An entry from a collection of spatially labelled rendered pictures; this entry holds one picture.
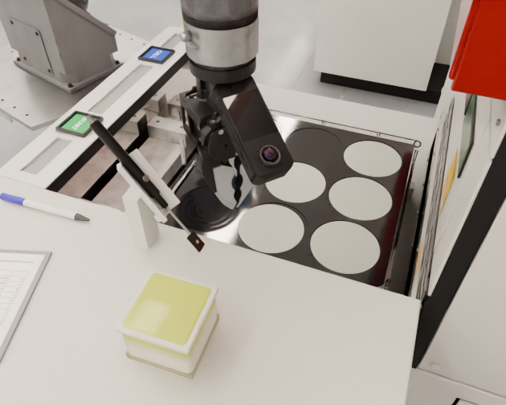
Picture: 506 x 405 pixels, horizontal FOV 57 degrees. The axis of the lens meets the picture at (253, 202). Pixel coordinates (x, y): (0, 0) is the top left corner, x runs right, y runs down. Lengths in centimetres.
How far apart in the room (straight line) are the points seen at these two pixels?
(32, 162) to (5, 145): 184
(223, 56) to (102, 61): 81
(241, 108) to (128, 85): 48
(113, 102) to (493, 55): 67
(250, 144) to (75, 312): 27
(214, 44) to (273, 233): 32
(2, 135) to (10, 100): 146
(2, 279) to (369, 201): 52
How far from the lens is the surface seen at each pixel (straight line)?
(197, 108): 55
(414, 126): 110
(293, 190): 77
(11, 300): 61
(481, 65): 40
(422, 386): 74
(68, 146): 81
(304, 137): 88
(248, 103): 50
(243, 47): 48
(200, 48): 48
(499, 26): 38
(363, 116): 110
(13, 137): 268
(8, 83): 133
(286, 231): 70
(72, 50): 121
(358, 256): 68
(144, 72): 98
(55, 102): 121
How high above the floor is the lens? 142
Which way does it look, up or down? 44 degrees down
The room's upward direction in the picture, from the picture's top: straight up
